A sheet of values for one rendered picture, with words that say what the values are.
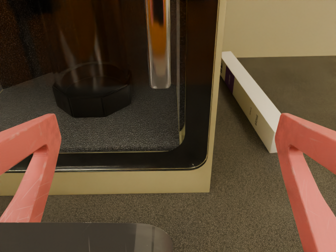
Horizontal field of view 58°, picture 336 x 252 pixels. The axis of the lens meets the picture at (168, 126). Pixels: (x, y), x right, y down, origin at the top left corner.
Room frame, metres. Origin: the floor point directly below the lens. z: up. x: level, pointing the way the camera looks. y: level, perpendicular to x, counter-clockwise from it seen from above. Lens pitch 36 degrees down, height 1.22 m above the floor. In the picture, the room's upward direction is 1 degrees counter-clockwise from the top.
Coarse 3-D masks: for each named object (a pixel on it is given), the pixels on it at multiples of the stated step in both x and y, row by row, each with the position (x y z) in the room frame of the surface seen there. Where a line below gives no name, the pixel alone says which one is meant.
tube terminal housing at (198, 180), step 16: (224, 0) 0.25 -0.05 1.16; (224, 16) 0.25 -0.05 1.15; (208, 144) 0.25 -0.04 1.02; (208, 160) 0.25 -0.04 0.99; (0, 176) 0.25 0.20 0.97; (16, 176) 0.25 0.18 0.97; (64, 176) 0.25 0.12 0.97; (80, 176) 0.25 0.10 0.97; (96, 176) 0.25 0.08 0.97; (112, 176) 0.25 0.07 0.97; (128, 176) 0.25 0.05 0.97; (144, 176) 0.25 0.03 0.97; (160, 176) 0.25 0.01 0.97; (176, 176) 0.25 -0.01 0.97; (192, 176) 0.25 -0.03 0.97; (208, 176) 0.25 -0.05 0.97; (0, 192) 0.25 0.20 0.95; (64, 192) 0.25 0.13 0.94; (80, 192) 0.25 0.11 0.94; (96, 192) 0.25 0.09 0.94; (112, 192) 0.25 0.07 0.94; (128, 192) 0.25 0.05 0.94; (144, 192) 0.25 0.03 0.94; (160, 192) 0.25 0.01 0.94; (176, 192) 0.25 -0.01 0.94
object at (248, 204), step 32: (256, 64) 0.61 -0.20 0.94; (288, 64) 0.60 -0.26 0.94; (320, 64) 0.60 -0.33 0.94; (224, 96) 0.48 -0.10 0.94; (288, 96) 0.47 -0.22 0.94; (320, 96) 0.47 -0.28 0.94; (224, 128) 0.38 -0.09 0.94; (224, 160) 0.31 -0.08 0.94; (256, 160) 0.30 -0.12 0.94; (192, 192) 0.25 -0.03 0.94; (224, 192) 0.25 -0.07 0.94; (256, 192) 0.25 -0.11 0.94; (320, 192) 0.25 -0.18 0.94; (160, 224) 0.21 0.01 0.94; (192, 224) 0.20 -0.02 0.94; (224, 224) 0.20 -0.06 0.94; (256, 224) 0.20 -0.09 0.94; (288, 224) 0.20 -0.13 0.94
